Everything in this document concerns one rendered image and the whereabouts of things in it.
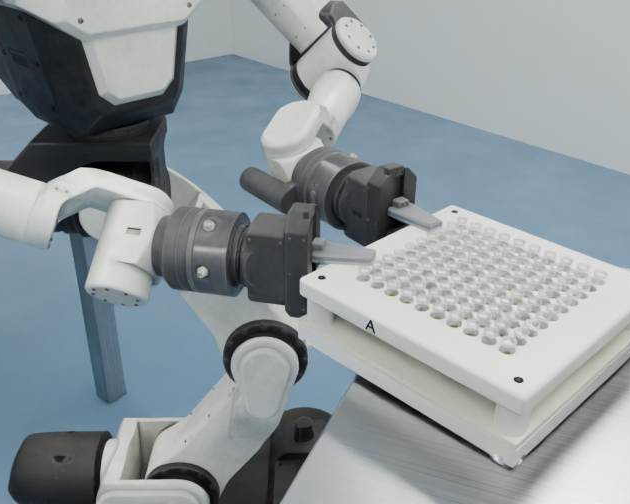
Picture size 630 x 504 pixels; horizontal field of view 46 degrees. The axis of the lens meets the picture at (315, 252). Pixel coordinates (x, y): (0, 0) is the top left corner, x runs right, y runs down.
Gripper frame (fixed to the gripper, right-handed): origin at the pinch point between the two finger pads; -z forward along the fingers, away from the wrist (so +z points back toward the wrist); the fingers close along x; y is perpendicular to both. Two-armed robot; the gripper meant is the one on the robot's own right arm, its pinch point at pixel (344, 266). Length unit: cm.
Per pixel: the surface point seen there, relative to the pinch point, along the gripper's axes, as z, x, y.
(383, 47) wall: 52, 65, -395
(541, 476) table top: -19.3, 6.5, 17.9
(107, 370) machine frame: 79, 86, -81
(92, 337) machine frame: 82, 76, -82
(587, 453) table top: -23.1, 6.5, 14.4
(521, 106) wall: -32, 78, -333
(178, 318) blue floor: 78, 97, -125
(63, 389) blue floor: 95, 97, -83
